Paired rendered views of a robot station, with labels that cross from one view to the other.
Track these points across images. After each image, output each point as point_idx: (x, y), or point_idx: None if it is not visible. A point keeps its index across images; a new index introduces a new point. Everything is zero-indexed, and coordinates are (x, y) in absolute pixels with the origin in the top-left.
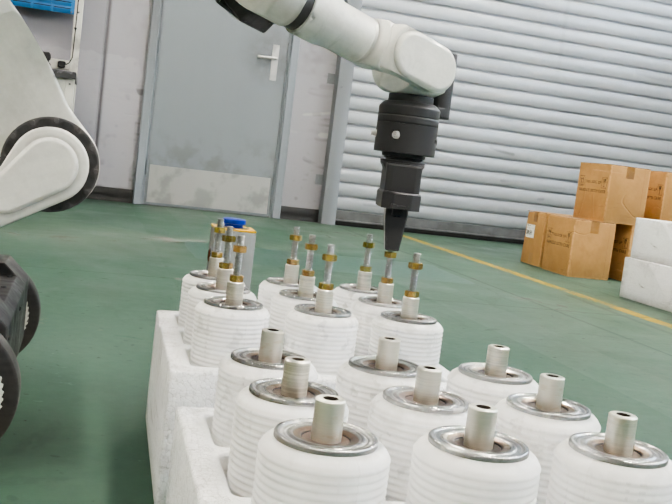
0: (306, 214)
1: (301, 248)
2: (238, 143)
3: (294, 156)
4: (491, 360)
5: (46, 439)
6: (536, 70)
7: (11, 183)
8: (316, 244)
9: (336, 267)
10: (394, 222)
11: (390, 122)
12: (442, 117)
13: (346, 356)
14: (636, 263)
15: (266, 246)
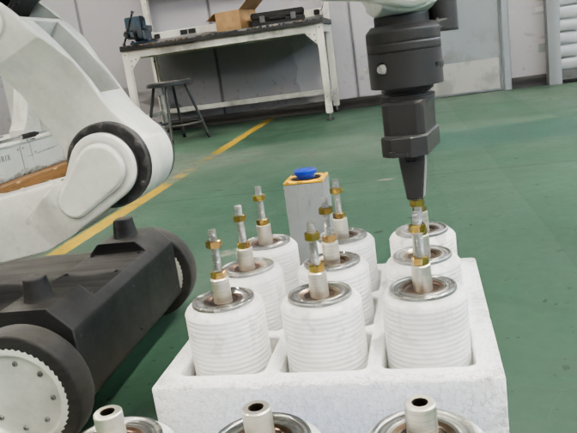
0: (535, 80)
1: (516, 118)
2: (465, 35)
3: (516, 33)
4: (408, 424)
5: (150, 408)
6: None
7: (74, 192)
8: (330, 207)
9: (541, 134)
10: (409, 167)
11: (373, 56)
12: (446, 29)
13: (345, 346)
14: None
15: (483, 124)
